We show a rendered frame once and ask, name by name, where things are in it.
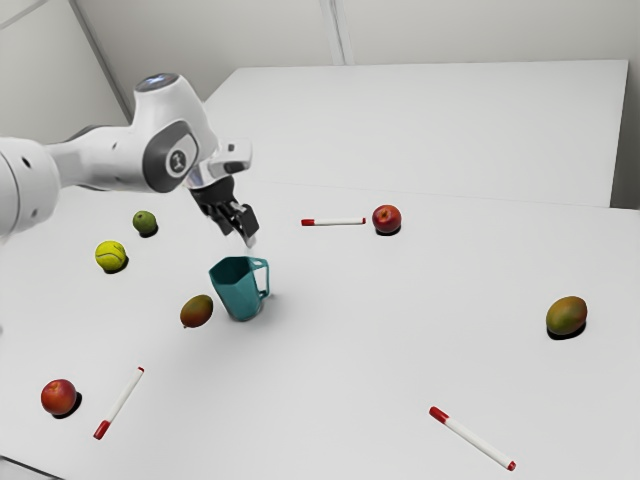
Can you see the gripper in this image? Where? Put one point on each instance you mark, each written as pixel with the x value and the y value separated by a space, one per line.
pixel 213 196

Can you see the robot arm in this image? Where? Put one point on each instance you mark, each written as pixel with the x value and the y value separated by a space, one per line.
pixel 100 155

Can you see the teal faceted mug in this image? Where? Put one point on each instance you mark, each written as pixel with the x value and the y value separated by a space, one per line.
pixel 240 288

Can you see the small green lime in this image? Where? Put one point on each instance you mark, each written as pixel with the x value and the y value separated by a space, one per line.
pixel 144 221

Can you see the white marker with red cap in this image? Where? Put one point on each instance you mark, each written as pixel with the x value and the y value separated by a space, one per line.
pixel 333 221
pixel 118 403
pixel 472 438

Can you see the red-green mango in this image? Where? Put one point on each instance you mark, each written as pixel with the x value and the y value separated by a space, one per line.
pixel 566 314
pixel 196 311

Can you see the yellow tennis ball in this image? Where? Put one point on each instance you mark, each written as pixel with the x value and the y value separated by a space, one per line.
pixel 110 255

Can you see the red apple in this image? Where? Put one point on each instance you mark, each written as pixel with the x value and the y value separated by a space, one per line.
pixel 386 218
pixel 58 396

